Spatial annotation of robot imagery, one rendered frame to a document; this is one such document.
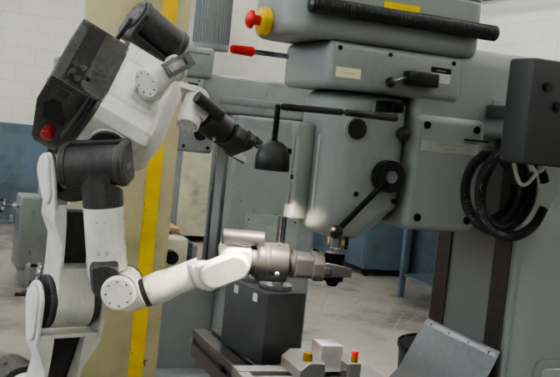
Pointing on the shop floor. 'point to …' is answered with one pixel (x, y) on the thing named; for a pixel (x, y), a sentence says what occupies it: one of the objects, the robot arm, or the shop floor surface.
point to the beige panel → (98, 16)
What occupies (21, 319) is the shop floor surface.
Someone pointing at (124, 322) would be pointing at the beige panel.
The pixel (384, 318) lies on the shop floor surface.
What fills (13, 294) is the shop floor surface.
